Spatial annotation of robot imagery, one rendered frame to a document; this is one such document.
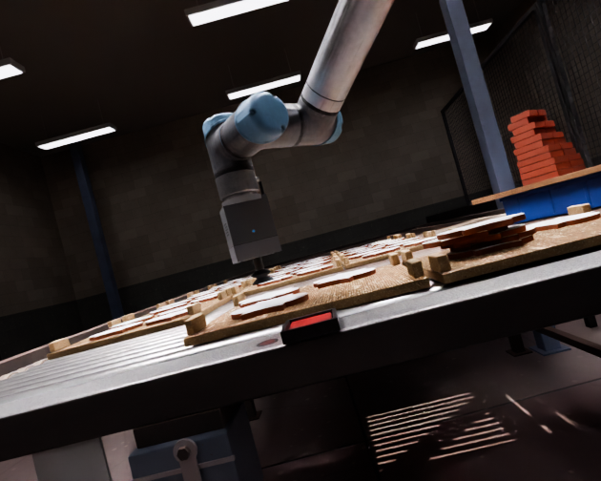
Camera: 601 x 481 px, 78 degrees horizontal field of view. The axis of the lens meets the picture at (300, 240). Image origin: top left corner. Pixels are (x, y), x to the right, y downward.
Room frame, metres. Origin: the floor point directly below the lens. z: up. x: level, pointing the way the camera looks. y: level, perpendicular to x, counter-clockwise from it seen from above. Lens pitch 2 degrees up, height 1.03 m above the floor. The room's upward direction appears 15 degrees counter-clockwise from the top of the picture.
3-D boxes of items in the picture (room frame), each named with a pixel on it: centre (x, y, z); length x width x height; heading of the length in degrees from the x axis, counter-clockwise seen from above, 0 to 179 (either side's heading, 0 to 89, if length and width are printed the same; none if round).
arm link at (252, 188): (0.70, 0.08, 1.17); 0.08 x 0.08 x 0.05
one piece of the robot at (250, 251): (0.71, 0.09, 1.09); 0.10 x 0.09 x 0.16; 19
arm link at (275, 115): (0.63, 0.01, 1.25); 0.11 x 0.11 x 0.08; 37
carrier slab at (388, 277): (0.77, 0.01, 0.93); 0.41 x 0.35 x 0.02; 83
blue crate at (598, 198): (1.28, -0.93, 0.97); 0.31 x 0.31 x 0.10; 34
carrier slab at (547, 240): (0.72, -0.41, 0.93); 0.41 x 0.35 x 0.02; 85
